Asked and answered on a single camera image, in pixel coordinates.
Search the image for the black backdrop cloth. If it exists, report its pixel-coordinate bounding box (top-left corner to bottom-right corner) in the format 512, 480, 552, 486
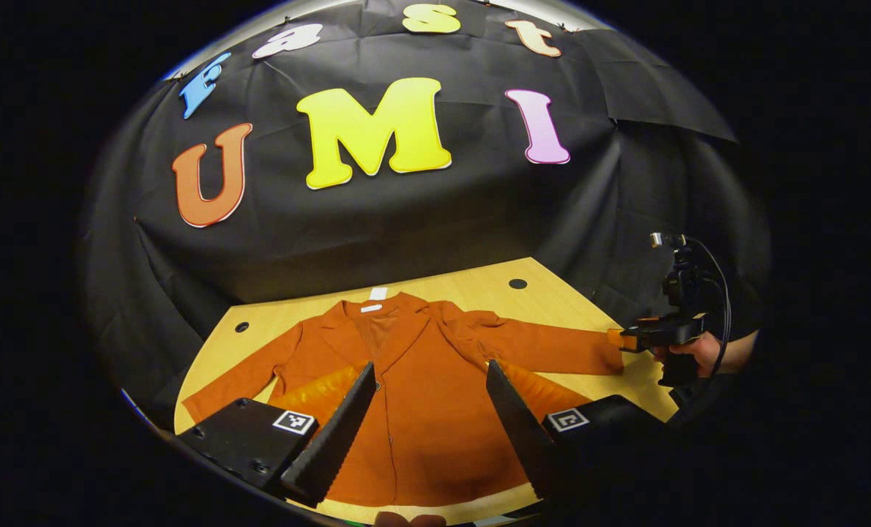
77, 0, 773, 433

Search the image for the orange jacket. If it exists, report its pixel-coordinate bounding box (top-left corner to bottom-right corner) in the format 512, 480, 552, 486
182, 291, 627, 507

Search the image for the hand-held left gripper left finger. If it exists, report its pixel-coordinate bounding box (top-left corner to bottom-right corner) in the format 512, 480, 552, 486
176, 361, 378, 507

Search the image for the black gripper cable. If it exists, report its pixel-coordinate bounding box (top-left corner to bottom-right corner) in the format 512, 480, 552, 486
688, 236, 733, 367

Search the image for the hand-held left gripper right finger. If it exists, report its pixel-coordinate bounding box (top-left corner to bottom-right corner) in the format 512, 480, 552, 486
485, 359, 692, 506

